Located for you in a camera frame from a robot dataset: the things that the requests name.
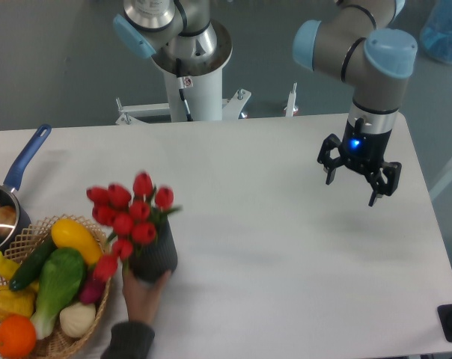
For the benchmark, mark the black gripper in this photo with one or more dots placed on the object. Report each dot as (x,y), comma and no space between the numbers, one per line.
(363,153)

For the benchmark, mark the dark grey ribbed vase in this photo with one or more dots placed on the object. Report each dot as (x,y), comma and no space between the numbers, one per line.
(151,262)

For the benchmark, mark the red tulip bouquet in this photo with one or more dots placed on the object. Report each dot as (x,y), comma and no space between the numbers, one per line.
(133,216)

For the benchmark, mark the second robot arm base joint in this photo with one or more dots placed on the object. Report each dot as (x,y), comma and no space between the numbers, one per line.
(180,36)

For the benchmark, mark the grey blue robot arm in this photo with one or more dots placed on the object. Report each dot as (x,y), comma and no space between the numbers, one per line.
(359,48)

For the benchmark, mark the dark grey sleeve forearm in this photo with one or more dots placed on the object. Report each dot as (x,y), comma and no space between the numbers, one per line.
(129,340)

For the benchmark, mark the person's hand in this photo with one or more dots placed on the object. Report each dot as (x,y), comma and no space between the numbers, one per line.
(142,300)

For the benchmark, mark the blue plastic bag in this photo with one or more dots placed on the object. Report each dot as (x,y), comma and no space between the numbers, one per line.
(436,35)

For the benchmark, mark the pink radish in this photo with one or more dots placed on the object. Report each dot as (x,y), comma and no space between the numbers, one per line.
(92,291)

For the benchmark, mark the yellow squash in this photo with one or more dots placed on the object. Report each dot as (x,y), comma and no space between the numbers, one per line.
(67,233)

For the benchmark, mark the green bok choy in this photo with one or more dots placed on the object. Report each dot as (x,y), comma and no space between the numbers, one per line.
(60,278)

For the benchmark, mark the white garlic bulb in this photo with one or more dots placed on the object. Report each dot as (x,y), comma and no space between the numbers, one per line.
(76,319)

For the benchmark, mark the green cucumber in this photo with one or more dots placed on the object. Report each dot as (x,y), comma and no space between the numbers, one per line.
(31,267)

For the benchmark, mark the bread roll in pan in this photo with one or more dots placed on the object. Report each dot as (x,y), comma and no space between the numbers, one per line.
(7,220)

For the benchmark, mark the yellow banana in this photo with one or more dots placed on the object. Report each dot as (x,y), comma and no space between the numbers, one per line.
(8,268)

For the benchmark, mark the yellow pumpkin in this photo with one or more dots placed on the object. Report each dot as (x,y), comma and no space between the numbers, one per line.
(16,303)

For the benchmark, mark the orange fruit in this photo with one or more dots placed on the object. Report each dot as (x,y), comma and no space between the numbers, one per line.
(17,337)

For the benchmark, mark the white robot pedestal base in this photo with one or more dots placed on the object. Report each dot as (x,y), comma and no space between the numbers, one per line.
(190,98)

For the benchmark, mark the blue handled saucepan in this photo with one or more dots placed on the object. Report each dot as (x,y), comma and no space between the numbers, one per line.
(13,180)

